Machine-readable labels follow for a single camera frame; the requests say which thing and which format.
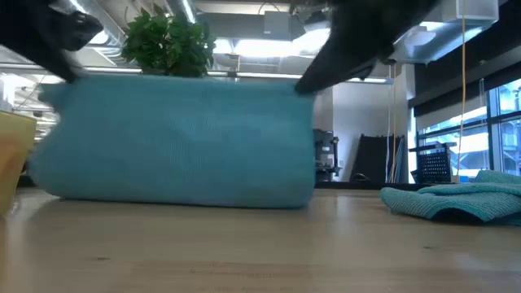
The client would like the black equipment cabinet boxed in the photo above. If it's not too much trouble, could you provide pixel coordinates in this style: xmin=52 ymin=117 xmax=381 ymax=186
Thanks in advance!
xmin=312 ymin=129 xmax=342 ymax=183

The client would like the teal microfiber towel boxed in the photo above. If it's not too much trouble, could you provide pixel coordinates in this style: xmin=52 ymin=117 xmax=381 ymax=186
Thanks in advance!
xmin=379 ymin=169 xmax=521 ymax=226
xmin=28 ymin=72 xmax=317 ymax=210

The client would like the black perforated panel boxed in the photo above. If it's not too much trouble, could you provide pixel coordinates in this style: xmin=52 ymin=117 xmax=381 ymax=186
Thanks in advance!
xmin=408 ymin=142 xmax=458 ymax=184

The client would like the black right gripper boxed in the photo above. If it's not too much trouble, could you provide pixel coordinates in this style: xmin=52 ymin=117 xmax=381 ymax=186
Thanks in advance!
xmin=293 ymin=0 xmax=440 ymax=95

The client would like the silver air duct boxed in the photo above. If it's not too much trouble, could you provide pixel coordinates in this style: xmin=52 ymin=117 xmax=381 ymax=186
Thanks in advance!
xmin=386 ymin=0 xmax=500 ymax=65

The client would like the black folded panel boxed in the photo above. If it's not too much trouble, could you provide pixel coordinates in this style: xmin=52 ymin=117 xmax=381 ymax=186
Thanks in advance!
xmin=348 ymin=133 xmax=408 ymax=184

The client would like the black aluminium table frame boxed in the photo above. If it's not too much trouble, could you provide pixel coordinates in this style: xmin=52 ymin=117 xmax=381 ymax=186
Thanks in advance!
xmin=313 ymin=181 xmax=432 ymax=191

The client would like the grey ceiling box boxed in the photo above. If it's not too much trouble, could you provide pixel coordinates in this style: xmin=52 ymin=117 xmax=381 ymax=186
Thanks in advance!
xmin=263 ymin=11 xmax=291 ymax=36

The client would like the yellow translucent plastic bin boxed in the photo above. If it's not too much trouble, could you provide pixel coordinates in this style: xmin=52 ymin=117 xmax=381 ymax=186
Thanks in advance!
xmin=0 ymin=110 xmax=37 ymax=216

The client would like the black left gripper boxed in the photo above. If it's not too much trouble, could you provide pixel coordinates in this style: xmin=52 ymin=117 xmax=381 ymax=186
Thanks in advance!
xmin=0 ymin=0 xmax=105 ymax=85

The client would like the green potted plant black pot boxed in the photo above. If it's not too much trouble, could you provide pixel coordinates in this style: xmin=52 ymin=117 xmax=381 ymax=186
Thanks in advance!
xmin=120 ymin=3 xmax=217 ymax=79

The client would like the long ceiling light strip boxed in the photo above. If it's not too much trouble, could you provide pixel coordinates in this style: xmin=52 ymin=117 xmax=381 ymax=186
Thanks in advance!
xmin=81 ymin=67 xmax=394 ymax=85

